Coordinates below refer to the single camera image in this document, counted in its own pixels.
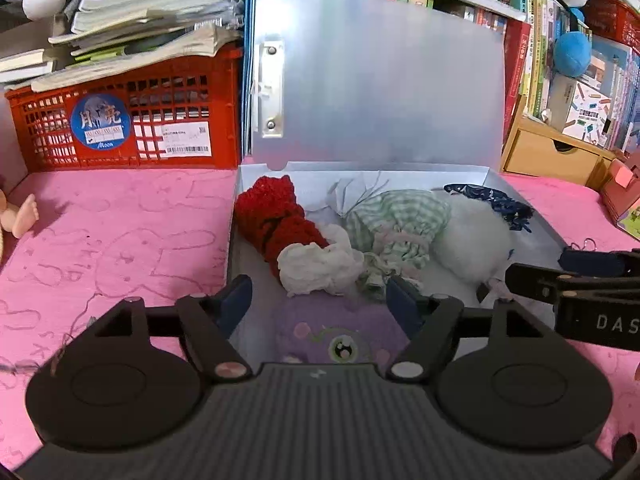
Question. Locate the blue plush with round limbs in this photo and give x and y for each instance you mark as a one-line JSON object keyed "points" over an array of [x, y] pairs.
{"points": [[572, 52]]}

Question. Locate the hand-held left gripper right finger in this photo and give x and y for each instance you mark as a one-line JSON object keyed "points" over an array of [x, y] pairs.
{"points": [[402, 307]]}

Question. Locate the purple plush toy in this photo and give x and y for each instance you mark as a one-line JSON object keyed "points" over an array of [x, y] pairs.
{"points": [[320, 330]]}

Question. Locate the red mesh basket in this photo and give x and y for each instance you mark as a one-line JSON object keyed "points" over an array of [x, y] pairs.
{"points": [[617, 22]]}

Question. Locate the pink printed blanket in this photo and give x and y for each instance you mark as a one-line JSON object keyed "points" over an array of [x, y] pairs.
{"points": [[150, 240]]}

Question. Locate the white fluffy ball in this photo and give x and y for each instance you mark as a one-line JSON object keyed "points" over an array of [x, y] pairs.
{"points": [[472, 242]]}

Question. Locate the wooden drawer box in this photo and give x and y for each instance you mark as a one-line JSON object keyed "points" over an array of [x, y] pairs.
{"points": [[545, 152]]}

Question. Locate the dark blue patterned cloth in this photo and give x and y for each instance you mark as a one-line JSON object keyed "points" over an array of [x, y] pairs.
{"points": [[500, 205]]}

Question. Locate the red knitted garment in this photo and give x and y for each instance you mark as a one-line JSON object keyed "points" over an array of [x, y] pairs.
{"points": [[272, 215]]}

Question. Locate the row of colourful books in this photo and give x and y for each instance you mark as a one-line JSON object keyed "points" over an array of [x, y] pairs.
{"points": [[540, 70]]}

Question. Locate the blue upright folder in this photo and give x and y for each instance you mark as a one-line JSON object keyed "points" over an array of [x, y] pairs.
{"points": [[250, 60]]}

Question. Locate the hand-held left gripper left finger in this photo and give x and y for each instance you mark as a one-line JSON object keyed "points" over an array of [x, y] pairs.
{"points": [[235, 302]]}

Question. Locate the translucent plastic file box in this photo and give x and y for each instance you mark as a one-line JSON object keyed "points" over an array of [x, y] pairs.
{"points": [[380, 85]]}

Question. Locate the red plastic crate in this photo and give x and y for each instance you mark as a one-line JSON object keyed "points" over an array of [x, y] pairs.
{"points": [[150, 100]]}

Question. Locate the dark loose thread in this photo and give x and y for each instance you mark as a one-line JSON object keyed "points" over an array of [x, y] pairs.
{"points": [[60, 355]]}

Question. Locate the doll foot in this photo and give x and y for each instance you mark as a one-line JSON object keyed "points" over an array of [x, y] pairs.
{"points": [[25, 212]]}

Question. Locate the green checkered doll dress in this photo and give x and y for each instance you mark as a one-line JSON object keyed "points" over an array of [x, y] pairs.
{"points": [[400, 220]]}

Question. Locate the stack of worn books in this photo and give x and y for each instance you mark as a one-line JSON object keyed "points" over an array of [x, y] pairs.
{"points": [[150, 15]]}

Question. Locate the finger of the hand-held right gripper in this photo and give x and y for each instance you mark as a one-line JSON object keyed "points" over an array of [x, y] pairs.
{"points": [[540, 280], [595, 261]]}

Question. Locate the white crumpled cloth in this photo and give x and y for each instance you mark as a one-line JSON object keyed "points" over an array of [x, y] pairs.
{"points": [[320, 265]]}

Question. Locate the pink cardboard box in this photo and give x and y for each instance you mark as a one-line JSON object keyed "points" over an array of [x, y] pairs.
{"points": [[622, 195]]}

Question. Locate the beige paper pile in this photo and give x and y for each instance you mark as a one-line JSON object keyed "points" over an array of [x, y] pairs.
{"points": [[25, 62]]}

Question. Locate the green patterned scrap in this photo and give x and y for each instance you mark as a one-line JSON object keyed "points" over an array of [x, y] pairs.
{"points": [[373, 280]]}

